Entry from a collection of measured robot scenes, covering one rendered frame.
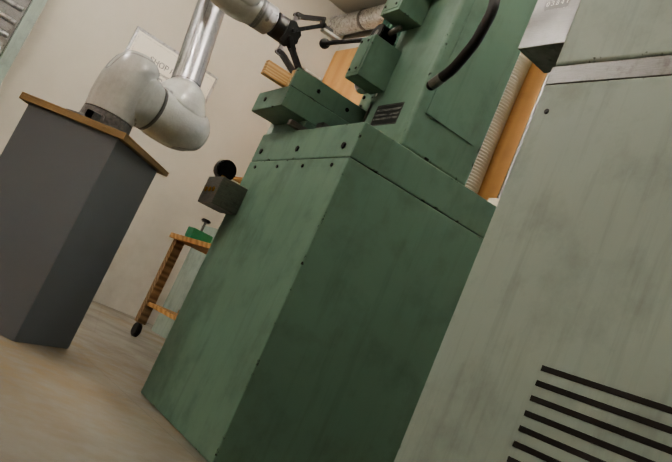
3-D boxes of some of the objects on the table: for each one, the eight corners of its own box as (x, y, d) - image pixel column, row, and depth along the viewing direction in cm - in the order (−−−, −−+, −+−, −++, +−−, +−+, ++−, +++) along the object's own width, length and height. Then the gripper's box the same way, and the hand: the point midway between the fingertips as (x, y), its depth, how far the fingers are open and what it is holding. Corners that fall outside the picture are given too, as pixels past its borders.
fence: (447, 187, 222) (454, 171, 223) (450, 187, 220) (457, 171, 221) (288, 85, 195) (296, 67, 196) (290, 84, 193) (299, 67, 194)
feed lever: (399, 50, 190) (322, 59, 232) (410, 29, 190) (331, 43, 233) (384, 39, 188) (309, 51, 230) (395, 19, 188) (318, 34, 231)
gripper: (257, 59, 208) (317, 96, 218) (296, -17, 210) (353, 24, 220) (248, 60, 215) (307, 97, 224) (286, -13, 217) (342, 26, 227)
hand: (327, 59), depth 222 cm, fingers open, 13 cm apart
